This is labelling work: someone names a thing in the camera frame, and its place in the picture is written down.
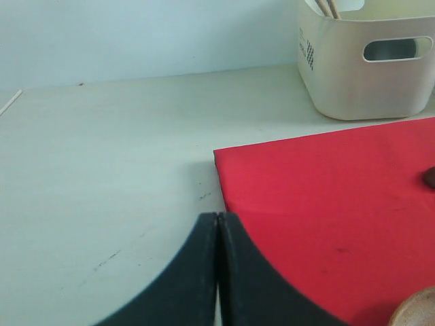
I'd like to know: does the brown wooden plate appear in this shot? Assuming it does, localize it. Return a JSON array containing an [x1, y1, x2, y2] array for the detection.
[[388, 287, 434, 326]]

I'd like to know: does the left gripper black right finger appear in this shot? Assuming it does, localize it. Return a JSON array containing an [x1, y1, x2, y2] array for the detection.
[[217, 213, 346, 326]]

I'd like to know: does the wooden chopstick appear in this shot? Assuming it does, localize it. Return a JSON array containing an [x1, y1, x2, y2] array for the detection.
[[315, 0, 332, 17], [326, 0, 341, 20]]

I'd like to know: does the red tablecloth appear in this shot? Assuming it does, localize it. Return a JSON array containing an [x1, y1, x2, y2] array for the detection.
[[214, 118, 434, 325]]

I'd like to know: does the stainless steel cup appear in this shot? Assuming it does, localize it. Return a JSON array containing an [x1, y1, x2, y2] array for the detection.
[[364, 39, 417, 61]]

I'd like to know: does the cream plastic storage bin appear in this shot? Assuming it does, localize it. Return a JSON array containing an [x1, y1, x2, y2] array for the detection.
[[298, 1, 434, 120]]

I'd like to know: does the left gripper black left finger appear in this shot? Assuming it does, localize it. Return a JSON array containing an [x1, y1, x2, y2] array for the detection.
[[97, 213, 218, 326]]

